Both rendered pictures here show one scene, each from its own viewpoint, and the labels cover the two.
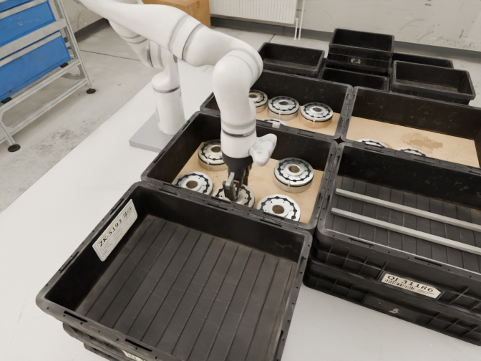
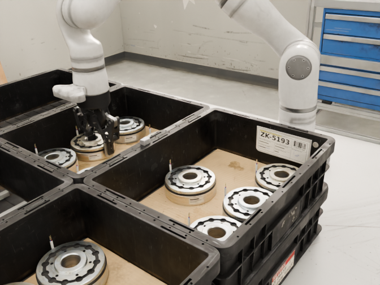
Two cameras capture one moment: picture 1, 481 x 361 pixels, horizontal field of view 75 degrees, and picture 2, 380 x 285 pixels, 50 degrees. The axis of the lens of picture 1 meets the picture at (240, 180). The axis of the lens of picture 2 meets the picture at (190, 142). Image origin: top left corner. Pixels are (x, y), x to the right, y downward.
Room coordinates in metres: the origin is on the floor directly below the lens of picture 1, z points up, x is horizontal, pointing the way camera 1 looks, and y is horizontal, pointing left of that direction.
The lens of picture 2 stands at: (1.00, -0.76, 1.30)
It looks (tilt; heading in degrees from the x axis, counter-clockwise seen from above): 27 degrees down; 108
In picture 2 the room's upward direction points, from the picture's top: 2 degrees counter-clockwise
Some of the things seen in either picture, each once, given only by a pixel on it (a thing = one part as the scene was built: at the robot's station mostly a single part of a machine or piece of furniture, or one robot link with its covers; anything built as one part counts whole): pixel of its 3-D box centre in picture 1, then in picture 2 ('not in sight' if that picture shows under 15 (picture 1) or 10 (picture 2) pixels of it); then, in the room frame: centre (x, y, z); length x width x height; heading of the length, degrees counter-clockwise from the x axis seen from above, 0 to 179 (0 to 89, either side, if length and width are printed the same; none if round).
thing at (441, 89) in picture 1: (415, 112); not in sight; (1.62, -1.05, 0.37); 0.40 x 0.30 x 0.45; 70
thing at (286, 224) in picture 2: (277, 114); (217, 186); (0.84, -0.12, 0.87); 0.40 x 0.30 x 0.11; 69
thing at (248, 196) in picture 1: (232, 198); (91, 141); (0.50, 0.02, 0.86); 0.10 x 0.10 x 0.01
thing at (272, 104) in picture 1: (283, 104); (251, 203); (0.91, -0.14, 0.86); 0.10 x 0.10 x 0.01
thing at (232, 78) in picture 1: (235, 95); (80, 30); (0.52, 0.01, 1.12); 0.09 x 0.07 x 0.15; 157
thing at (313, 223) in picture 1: (244, 162); (107, 125); (0.56, -0.01, 0.92); 0.40 x 0.30 x 0.02; 69
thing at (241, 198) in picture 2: (283, 103); (251, 201); (0.91, -0.14, 0.86); 0.05 x 0.05 x 0.01
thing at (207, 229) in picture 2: (316, 109); (216, 233); (0.87, -0.25, 0.86); 0.05 x 0.05 x 0.01
